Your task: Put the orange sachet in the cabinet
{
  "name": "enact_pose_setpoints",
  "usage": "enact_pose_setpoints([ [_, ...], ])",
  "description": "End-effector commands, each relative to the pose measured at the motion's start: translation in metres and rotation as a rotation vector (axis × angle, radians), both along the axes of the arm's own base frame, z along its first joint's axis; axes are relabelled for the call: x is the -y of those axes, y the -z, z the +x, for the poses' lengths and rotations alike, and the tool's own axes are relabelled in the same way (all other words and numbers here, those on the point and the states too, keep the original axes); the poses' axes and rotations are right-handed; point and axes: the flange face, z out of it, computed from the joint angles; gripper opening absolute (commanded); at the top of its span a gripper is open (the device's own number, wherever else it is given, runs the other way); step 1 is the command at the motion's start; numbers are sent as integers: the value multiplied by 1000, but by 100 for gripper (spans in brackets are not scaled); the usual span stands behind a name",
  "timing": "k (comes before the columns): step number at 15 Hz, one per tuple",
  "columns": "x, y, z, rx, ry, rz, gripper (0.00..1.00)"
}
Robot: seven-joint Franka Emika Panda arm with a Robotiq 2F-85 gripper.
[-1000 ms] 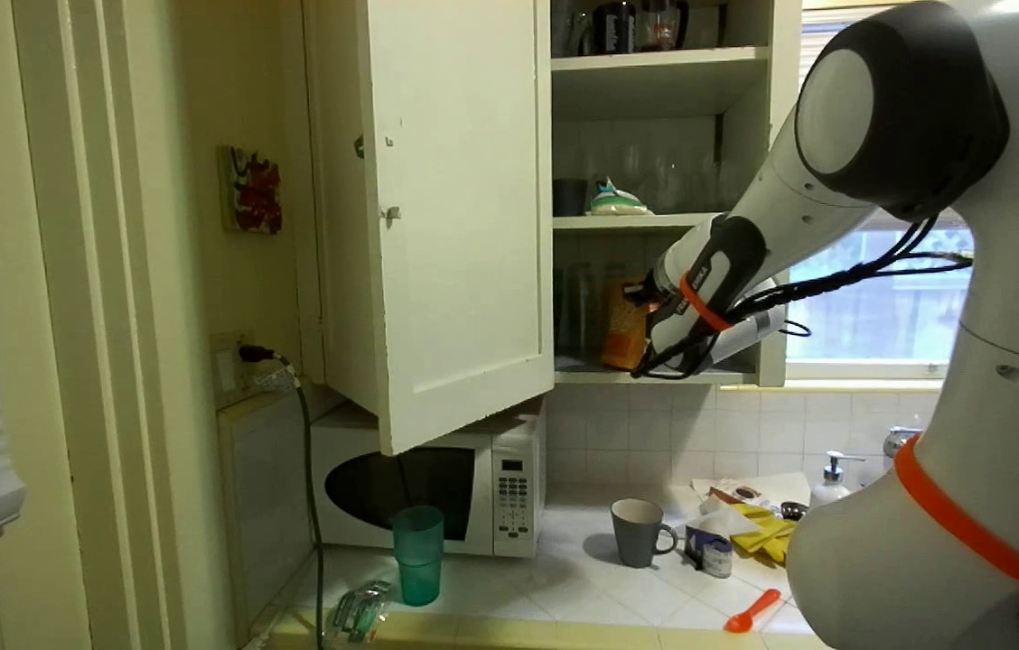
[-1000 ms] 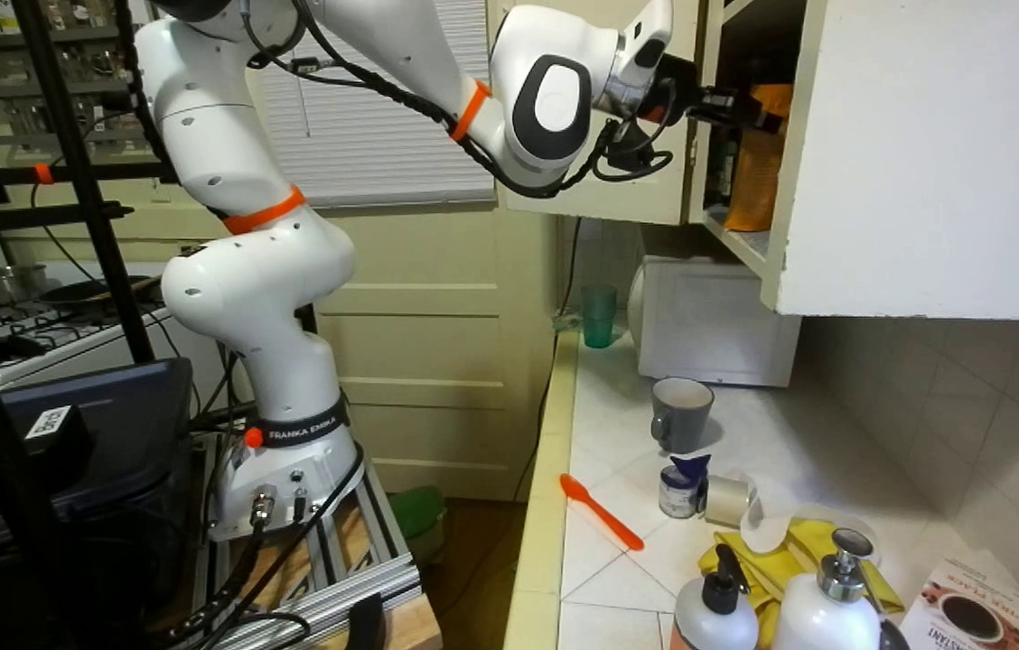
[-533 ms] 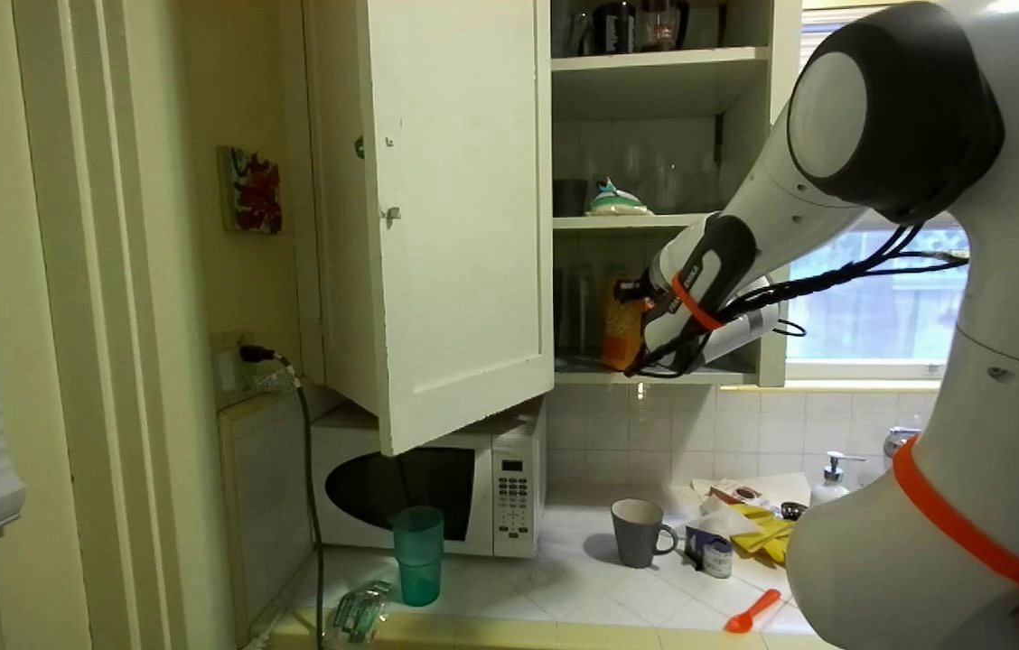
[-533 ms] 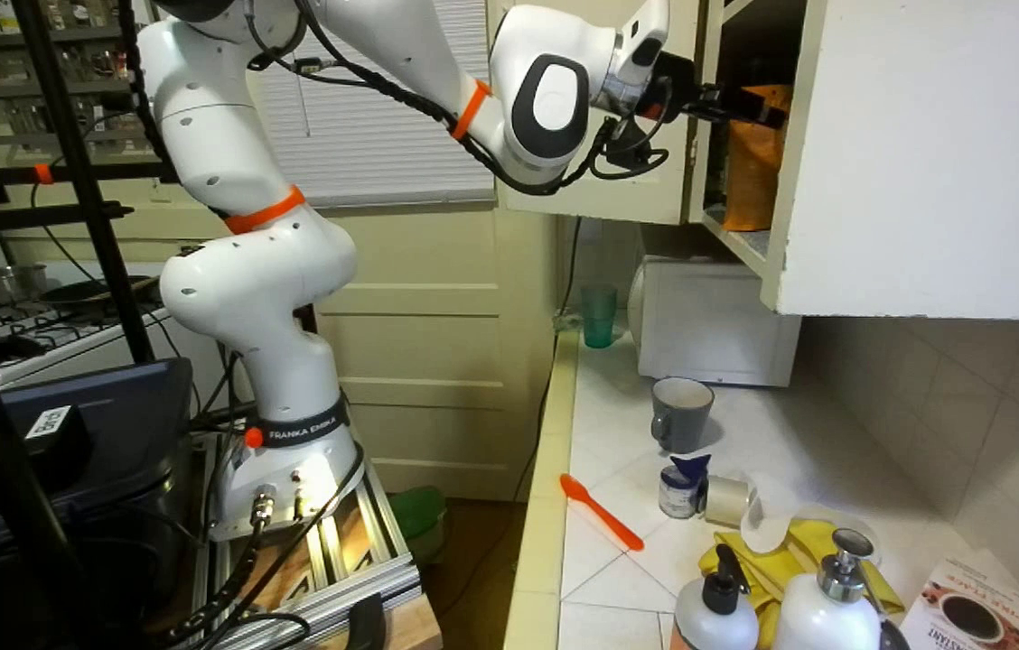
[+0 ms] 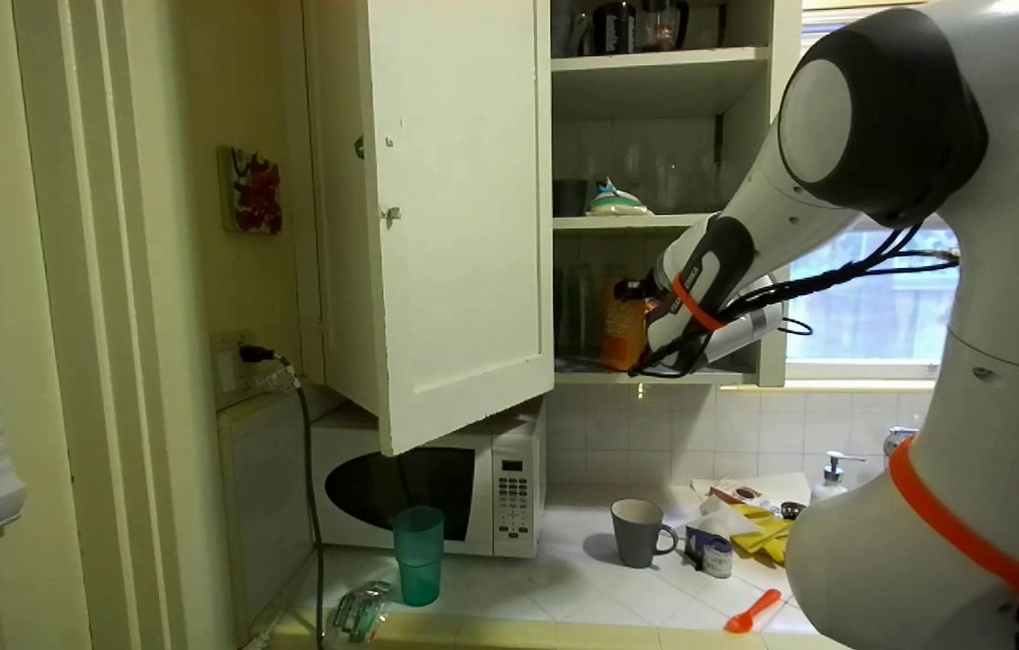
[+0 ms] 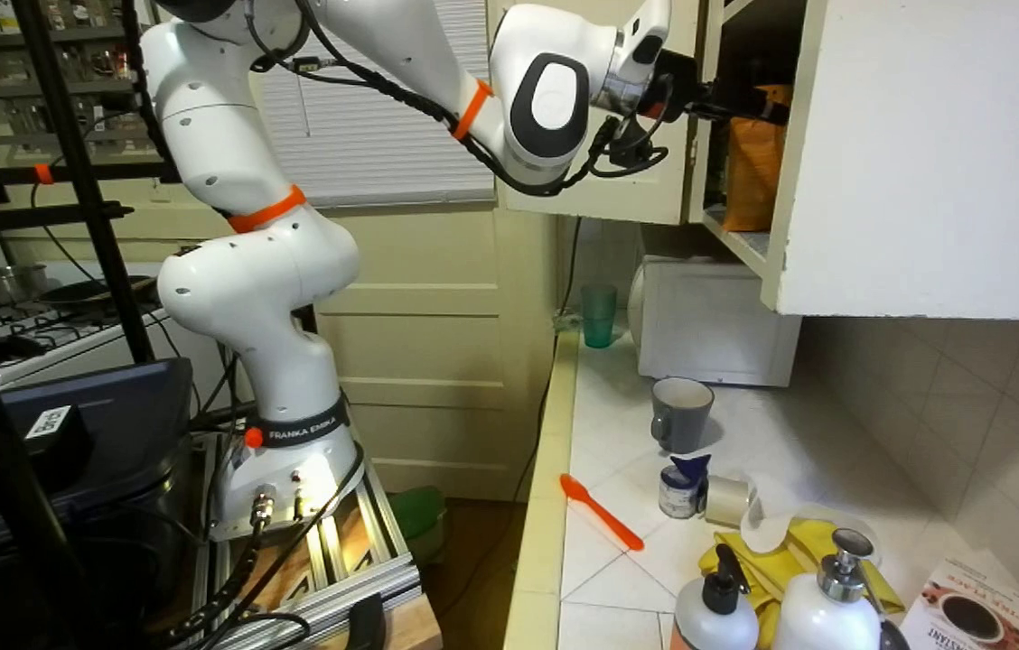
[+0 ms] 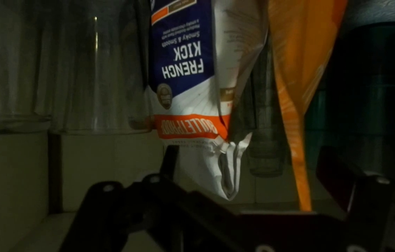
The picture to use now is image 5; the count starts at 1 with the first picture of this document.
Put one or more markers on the orange plastic spoon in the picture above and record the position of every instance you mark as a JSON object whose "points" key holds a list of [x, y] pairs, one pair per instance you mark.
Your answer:
{"points": [[753, 614]]}

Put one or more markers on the red wall picture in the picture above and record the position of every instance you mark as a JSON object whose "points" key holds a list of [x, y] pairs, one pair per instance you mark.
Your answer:
{"points": [[254, 194]]}

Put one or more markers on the grey ceramic mug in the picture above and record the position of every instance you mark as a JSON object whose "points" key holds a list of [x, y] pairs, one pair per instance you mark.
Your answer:
{"points": [[638, 534]]}

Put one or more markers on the open cream cabinet door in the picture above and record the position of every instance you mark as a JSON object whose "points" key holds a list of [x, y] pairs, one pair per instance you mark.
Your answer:
{"points": [[460, 217]]}

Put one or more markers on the orange sachet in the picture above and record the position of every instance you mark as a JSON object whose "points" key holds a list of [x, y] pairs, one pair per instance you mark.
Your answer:
{"points": [[624, 338]]}

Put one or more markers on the white bottle with silver pump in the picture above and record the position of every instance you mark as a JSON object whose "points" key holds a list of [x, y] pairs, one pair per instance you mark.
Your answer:
{"points": [[831, 474]]}

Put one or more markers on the wall power outlet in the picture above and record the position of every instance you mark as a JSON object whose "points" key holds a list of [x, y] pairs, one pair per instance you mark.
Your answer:
{"points": [[242, 374]]}

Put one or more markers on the clear safety glasses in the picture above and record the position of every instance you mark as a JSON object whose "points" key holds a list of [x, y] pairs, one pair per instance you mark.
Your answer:
{"points": [[359, 613]]}

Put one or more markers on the white microwave oven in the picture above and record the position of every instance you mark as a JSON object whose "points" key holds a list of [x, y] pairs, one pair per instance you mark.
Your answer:
{"points": [[510, 493]]}

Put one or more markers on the cream wall cabinet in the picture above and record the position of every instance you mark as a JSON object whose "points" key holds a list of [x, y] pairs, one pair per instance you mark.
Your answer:
{"points": [[655, 75]]}

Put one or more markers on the teal plastic cup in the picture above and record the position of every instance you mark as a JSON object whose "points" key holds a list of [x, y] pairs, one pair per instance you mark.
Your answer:
{"points": [[422, 557]]}

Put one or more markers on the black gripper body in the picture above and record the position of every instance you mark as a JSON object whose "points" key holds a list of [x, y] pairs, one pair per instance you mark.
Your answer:
{"points": [[635, 291]]}

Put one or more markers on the yellow cloth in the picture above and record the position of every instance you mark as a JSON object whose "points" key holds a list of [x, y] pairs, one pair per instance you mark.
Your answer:
{"points": [[765, 536]]}

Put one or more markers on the small blue white cup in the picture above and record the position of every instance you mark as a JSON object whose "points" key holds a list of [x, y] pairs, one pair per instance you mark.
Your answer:
{"points": [[713, 552]]}

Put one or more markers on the window with white frame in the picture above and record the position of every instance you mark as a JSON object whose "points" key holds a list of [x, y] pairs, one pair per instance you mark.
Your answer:
{"points": [[864, 327]]}

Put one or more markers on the green cloth item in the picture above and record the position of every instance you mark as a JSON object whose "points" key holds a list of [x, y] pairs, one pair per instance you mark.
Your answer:
{"points": [[620, 205]]}

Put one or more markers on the dark glassware group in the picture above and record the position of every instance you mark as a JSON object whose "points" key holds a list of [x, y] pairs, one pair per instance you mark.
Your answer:
{"points": [[629, 25]]}

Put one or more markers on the coffee print box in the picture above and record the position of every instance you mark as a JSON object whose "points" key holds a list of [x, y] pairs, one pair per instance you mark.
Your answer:
{"points": [[765, 493]]}

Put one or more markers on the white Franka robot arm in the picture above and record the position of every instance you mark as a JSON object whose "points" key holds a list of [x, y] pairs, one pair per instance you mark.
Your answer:
{"points": [[990, 362]]}

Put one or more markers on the shiny metal jar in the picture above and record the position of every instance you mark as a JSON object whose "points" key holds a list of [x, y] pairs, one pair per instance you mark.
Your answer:
{"points": [[897, 440]]}

